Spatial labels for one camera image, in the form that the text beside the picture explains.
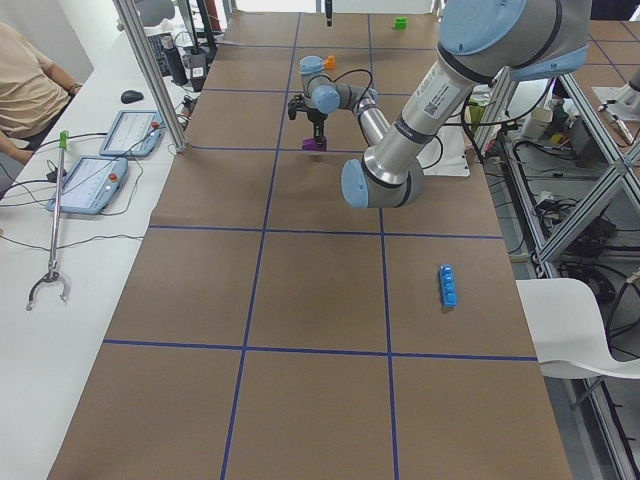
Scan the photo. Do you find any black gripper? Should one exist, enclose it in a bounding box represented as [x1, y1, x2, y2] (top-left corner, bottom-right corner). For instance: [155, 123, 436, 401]
[295, 94, 328, 148]

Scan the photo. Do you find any purple trapezoid block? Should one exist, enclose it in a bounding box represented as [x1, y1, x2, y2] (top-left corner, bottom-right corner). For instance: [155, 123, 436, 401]
[301, 138, 327, 152]

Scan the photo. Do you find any orange trapezoid block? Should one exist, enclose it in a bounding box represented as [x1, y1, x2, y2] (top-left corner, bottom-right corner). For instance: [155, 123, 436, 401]
[323, 55, 336, 70]

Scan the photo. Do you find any green brick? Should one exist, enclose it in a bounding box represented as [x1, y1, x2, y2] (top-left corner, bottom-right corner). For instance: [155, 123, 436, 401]
[393, 16, 408, 30]

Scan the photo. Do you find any black water bottle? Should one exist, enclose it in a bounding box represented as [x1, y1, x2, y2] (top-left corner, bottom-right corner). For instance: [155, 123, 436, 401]
[164, 46, 188, 86]

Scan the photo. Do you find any upper teach pendant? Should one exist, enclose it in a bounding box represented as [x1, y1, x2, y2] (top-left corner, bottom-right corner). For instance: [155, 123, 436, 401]
[99, 110, 164, 158]

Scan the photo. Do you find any teach pendant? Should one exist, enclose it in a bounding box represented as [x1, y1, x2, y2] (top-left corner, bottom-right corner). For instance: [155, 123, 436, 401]
[61, 156, 128, 215]
[99, 110, 164, 158]

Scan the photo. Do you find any long blue four-stud brick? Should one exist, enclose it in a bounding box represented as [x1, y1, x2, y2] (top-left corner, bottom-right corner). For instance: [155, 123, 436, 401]
[438, 264, 458, 308]

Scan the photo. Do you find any black computer mouse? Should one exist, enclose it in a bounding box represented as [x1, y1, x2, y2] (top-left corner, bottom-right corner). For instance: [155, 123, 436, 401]
[120, 90, 144, 105]

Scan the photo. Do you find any lower teach pendant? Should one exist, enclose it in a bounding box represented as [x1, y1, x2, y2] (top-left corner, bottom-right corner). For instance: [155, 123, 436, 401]
[61, 156, 128, 215]

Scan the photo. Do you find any metal reacher grabber tool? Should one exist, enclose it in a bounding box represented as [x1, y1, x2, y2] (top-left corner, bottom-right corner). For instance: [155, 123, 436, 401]
[26, 130, 70, 311]

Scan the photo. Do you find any person in beige shirt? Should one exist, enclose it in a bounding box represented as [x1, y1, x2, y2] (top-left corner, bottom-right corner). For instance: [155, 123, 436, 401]
[1, 23, 82, 165]

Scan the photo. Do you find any white chair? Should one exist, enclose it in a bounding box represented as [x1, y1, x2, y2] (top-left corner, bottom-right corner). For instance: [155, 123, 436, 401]
[516, 278, 639, 380]

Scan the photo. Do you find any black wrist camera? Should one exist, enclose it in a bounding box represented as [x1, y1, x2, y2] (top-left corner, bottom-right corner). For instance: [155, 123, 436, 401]
[287, 95, 306, 120]

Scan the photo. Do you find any aluminium frame post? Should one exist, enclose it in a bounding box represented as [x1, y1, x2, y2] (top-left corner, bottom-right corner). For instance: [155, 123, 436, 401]
[113, 0, 187, 152]

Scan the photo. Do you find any aluminium frame structure right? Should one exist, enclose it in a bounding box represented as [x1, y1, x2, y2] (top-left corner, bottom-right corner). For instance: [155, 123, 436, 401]
[492, 64, 640, 480]

